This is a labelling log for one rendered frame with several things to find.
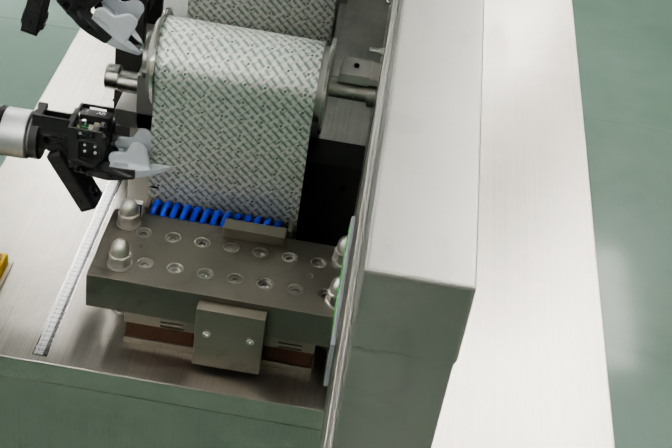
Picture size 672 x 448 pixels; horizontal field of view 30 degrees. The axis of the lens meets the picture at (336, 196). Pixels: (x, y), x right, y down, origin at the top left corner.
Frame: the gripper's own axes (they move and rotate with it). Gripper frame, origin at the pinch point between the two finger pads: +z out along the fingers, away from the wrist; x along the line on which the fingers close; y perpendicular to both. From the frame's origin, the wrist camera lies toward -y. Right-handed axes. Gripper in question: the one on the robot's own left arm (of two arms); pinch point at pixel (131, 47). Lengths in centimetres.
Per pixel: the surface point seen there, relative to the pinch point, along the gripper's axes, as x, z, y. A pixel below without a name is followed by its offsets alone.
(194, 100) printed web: -4.9, 10.8, 3.6
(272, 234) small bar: -10.7, 33.1, -0.9
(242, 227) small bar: -10.2, 29.5, -3.9
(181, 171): -4.9, 18.3, -7.3
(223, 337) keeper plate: -26.6, 34.7, -9.3
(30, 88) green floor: 171, 26, -142
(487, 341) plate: -69, 28, 45
